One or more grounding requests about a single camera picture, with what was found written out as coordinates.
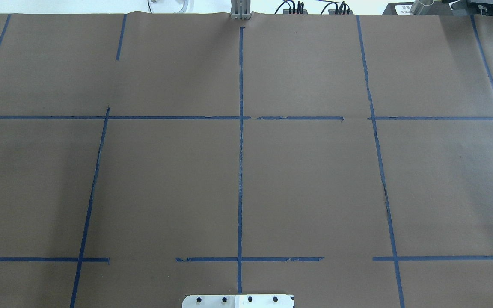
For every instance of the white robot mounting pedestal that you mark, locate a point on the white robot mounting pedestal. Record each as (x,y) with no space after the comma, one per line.
(239,301)

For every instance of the silver metal cup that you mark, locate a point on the silver metal cup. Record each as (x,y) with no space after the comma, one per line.
(421,7)

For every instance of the black cable plug right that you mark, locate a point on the black cable plug right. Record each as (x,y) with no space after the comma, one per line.
(336,8)

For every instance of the black cable plug left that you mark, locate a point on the black cable plug left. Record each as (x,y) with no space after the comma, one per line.
(291,7)

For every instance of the black cable plug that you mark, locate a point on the black cable plug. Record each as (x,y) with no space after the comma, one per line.
(336,8)
(291,7)

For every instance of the brown paper table cover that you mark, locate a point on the brown paper table cover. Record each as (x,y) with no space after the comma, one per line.
(344,160)

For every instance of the aluminium camera post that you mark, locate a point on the aluminium camera post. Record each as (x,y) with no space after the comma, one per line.
(241,10)

